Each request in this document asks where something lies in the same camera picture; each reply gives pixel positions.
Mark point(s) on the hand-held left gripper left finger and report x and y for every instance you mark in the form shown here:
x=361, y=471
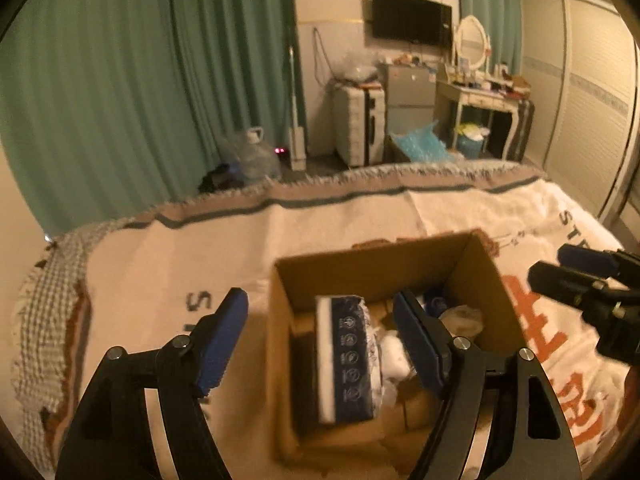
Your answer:
x=225, y=340

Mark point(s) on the blue and white tissue pack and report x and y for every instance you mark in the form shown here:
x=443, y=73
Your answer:
x=345, y=360

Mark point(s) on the blue bubble wrap bag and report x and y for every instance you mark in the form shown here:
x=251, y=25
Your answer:
x=420, y=142

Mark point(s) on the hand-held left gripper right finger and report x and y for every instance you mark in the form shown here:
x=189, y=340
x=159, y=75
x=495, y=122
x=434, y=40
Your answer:
x=417, y=345

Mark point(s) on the white oval vanity mirror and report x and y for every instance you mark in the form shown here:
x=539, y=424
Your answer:
x=472, y=40

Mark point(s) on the beige soft roll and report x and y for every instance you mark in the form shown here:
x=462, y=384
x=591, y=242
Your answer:
x=462, y=320

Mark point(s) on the wide green curtain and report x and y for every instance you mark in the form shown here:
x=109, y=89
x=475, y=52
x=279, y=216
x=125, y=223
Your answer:
x=125, y=85

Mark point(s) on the white crumpled plastic bag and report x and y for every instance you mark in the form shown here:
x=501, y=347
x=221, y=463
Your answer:
x=395, y=357

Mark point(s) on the black device with red light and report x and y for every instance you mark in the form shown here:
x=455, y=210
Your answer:
x=281, y=156

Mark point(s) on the white dressing table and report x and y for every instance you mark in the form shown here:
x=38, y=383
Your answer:
x=480, y=97

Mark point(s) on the small blue packet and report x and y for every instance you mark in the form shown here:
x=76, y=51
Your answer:
x=434, y=302

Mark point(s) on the checkered bed sheet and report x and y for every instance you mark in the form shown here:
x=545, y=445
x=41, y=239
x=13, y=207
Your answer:
x=55, y=280

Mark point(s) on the large clear water jug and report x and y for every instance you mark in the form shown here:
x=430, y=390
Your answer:
x=252, y=157

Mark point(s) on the cream printed blanket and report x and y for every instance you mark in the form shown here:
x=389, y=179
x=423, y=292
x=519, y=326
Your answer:
x=225, y=240

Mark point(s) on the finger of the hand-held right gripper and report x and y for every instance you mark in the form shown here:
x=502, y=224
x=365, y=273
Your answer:
x=587, y=259
x=560, y=282

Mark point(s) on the brown cardboard box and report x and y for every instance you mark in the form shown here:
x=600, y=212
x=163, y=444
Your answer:
x=350, y=275

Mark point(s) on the clear plastic bag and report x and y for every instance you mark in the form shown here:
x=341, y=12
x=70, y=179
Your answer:
x=356, y=66

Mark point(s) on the grey mini fridge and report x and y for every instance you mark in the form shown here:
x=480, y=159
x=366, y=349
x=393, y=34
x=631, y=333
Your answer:
x=407, y=95

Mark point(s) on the white sliding wardrobe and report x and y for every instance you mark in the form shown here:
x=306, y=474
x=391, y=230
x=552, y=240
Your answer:
x=585, y=90

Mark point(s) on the blue trash bin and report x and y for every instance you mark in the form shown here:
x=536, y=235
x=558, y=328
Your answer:
x=471, y=142

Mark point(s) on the black wall television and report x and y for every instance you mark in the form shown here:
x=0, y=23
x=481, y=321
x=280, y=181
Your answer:
x=410, y=15

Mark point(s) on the white suitcase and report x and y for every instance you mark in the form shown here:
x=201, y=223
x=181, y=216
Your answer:
x=355, y=125

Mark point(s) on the dark cloth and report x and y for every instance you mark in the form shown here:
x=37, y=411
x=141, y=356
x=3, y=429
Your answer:
x=217, y=179

